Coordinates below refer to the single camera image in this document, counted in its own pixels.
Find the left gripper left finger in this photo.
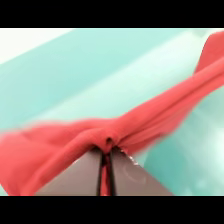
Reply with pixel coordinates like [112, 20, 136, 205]
[34, 148, 103, 197]

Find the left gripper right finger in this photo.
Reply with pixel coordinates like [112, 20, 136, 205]
[110, 146, 175, 197]

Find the red T-shirt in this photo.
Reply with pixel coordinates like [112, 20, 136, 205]
[0, 30, 224, 197]

